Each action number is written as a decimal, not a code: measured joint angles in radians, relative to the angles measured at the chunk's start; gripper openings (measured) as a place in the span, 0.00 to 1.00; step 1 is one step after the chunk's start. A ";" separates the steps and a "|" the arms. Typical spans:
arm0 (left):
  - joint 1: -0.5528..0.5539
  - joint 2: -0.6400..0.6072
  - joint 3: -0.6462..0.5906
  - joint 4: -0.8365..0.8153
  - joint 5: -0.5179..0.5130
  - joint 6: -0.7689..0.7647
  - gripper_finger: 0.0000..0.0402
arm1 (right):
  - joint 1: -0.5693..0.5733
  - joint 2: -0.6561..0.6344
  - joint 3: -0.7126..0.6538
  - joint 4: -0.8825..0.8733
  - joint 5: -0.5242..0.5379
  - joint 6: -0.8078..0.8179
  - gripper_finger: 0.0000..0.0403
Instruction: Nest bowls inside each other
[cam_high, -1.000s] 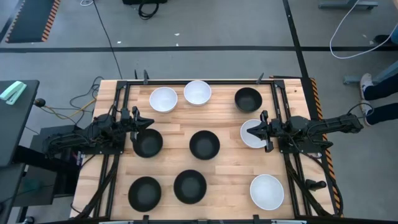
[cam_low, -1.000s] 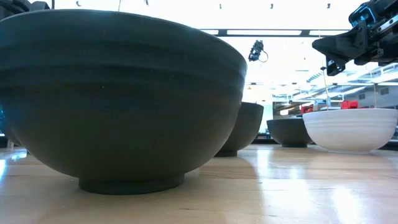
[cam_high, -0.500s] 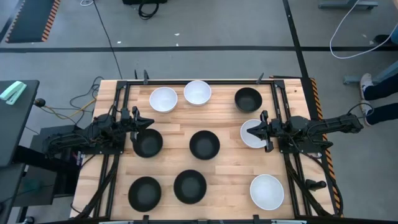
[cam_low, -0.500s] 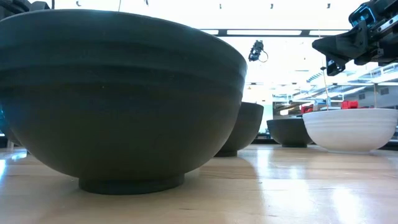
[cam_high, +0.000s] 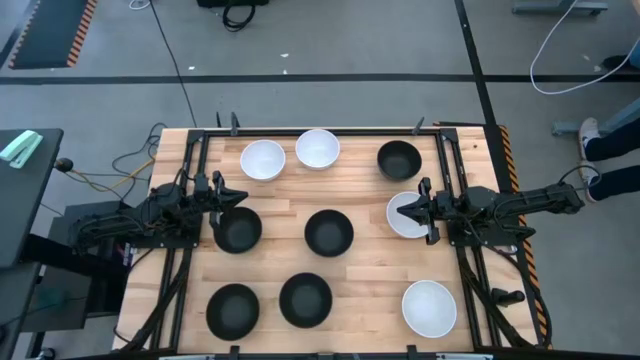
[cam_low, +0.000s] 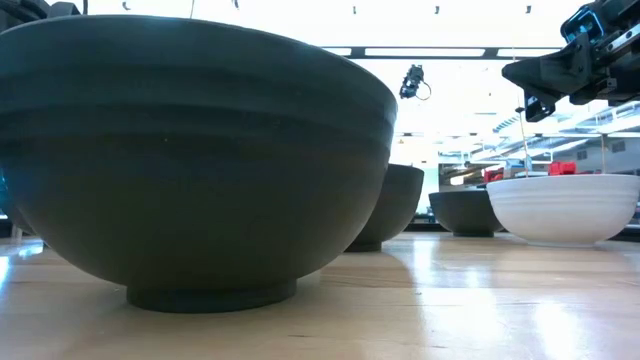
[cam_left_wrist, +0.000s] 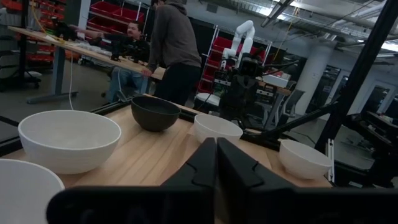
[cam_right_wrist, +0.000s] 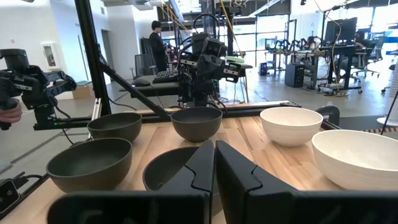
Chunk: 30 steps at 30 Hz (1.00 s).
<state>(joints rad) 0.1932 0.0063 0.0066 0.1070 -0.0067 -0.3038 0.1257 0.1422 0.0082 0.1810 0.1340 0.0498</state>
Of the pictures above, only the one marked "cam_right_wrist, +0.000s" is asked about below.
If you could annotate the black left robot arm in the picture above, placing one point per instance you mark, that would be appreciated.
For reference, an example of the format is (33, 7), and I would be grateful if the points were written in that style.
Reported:
(201, 95)

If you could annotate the black workstation desk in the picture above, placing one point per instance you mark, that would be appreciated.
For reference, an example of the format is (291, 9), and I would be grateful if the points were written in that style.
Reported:
(337, 48)

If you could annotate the cardboard box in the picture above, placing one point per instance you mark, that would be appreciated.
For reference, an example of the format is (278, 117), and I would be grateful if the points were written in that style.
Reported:
(81, 92)

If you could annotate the black computer monitor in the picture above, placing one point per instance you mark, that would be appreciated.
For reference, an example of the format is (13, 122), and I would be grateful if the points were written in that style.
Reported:
(342, 29)

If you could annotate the person's hand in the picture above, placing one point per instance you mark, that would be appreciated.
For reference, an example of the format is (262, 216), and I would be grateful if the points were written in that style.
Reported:
(11, 114)

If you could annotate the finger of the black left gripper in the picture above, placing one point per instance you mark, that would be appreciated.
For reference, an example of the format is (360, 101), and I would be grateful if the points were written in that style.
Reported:
(187, 63)
(232, 72)

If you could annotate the black office chair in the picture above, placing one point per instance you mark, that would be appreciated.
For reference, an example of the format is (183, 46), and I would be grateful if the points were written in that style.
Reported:
(374, 53)

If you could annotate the black table-level camera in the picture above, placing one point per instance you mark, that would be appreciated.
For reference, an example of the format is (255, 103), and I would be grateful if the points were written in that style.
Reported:
(7, 195)

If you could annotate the white ribbed bowl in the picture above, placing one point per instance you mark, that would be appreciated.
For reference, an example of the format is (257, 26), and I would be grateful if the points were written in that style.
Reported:
(290, 133)
(351, 168)

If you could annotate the grey mesh office chair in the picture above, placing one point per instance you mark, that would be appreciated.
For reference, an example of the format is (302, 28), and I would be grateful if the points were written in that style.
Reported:
(140, 63)

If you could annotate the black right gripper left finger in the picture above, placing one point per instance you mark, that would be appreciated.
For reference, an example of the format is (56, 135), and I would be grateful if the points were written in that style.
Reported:
(192, 205)

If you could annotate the black keyboard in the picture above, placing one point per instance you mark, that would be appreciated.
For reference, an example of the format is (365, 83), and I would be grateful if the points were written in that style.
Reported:
(164, 76)

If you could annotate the dark grey bowl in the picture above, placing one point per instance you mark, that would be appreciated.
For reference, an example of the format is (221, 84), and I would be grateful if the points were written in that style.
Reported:
(90, 174)
(196, 130)
(164, 168)
(115, 130)

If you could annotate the person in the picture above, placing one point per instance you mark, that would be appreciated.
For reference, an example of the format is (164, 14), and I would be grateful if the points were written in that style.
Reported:
(362, 42)
(311, 43)
(157, 46)

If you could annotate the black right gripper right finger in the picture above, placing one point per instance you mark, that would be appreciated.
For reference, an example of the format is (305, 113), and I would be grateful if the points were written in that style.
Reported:
(248, 202)

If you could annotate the white fire extinguisher cabinet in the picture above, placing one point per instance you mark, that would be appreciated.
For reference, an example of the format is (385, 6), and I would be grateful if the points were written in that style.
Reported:
(49, 56)

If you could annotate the black computer tower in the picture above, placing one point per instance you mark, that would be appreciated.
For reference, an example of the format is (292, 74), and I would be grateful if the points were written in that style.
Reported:
(293, 76)

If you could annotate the black computer mouse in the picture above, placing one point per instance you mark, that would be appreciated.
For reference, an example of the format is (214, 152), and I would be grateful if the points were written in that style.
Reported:
(141, 82)

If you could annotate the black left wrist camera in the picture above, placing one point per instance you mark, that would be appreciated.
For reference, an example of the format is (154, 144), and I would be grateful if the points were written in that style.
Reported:
(214, 47)

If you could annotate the white tower stand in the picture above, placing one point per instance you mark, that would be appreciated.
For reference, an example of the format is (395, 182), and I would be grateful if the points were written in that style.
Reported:
(393, 90)

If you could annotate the black table clamp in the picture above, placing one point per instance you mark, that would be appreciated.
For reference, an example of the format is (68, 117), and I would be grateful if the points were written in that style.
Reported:
(328, 115)

